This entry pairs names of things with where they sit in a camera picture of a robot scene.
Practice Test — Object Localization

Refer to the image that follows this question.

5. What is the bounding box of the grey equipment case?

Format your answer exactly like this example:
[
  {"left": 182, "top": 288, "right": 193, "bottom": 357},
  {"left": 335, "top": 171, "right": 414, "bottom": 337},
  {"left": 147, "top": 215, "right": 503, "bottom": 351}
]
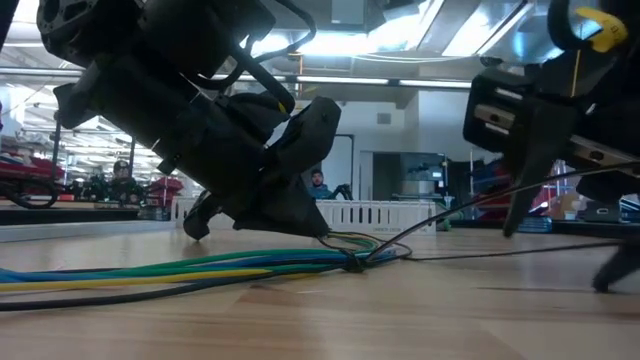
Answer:
[{"left": 578, "top": 199, "right": 626, "bottom": 224}]

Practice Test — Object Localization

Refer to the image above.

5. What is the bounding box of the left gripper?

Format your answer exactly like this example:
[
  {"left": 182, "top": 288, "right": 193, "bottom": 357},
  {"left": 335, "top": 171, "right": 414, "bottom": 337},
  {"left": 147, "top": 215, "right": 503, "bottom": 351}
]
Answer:
[{"left": 154, "top": 94, "right": 342, "bottom": 241}]

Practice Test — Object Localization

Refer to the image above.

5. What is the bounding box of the grey machine with display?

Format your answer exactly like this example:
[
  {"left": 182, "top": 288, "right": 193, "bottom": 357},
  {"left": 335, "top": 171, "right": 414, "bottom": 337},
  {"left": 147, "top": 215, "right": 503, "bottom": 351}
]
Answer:
[{"left": 399, "top": 152, "right": 450, "bottom": 201}]

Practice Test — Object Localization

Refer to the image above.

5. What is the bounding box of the person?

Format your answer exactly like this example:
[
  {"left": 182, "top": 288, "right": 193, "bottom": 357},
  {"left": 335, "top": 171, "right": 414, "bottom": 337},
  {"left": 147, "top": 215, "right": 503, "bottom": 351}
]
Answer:
[
  {"left": 307, "top": 168, "right": 334, "bottom": 201},
  {"left": 107, "top": 159, "right": 146, "bottom": 206}
]

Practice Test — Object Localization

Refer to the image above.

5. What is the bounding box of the long ceiling light bar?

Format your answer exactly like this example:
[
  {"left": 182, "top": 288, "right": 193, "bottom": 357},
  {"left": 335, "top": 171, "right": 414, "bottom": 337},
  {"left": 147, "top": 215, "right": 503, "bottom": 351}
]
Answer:
[{"left": 0, "top": 66, "right": 474, "bottom": 93}]

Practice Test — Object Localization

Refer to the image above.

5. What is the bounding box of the metal shelf rack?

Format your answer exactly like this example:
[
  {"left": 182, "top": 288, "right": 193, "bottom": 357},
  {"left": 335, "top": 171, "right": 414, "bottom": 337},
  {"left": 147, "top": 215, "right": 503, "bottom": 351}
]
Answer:
[{"left": 468, "top": 149, "right": 574, "bottom": 224}]

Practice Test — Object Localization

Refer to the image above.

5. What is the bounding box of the black camera gantry frame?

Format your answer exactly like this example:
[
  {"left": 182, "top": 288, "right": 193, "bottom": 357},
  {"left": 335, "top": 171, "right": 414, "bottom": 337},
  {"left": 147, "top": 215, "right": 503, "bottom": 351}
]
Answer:
[
  {"left": 51, "top": 117, "right": 137, "bottom": 201},
  {"left": 333, "top": 132, "right": 356, "bottom": 201}
]

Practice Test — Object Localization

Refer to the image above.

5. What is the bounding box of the cardboard box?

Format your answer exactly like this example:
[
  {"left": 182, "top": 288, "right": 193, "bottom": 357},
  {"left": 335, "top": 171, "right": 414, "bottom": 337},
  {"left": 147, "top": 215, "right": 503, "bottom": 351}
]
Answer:
[{"left": 549, "top": 192, "right": 581, "bottom": 221}]

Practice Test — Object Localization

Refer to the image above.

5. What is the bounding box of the white slotted cable raceway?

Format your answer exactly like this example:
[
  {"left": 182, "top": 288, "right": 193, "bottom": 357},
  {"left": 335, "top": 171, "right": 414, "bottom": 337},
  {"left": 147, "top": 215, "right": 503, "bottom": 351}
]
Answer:
[{"left": 171, "top": 196, "right": 437, "bottom": 237}]

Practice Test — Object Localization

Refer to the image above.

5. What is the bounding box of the green cable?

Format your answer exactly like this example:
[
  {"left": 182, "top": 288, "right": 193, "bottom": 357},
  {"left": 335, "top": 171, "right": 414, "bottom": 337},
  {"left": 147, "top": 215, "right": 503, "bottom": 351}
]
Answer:
[{"left": 64, "top": 232, "right": 381, "bottom": 276}]

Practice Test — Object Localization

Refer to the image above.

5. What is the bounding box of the red storage bin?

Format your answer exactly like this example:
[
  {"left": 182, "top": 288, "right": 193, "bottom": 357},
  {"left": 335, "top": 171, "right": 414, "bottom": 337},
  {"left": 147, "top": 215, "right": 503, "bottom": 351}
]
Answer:
[
  {"left": 0, "top": 155, "right": 66, "bottom": 194},
  {"left": 473, "top": 182, "right": 551, "bottom": 215},
  {"left": 149, "top": 177, "right": 185, "bottom": 201}
]

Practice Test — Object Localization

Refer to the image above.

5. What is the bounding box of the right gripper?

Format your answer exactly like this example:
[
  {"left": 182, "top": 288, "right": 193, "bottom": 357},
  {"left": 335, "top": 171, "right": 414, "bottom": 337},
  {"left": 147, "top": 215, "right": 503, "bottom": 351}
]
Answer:
[{"left": 462, "top": 69, "right": 640, "bottom": 237}]

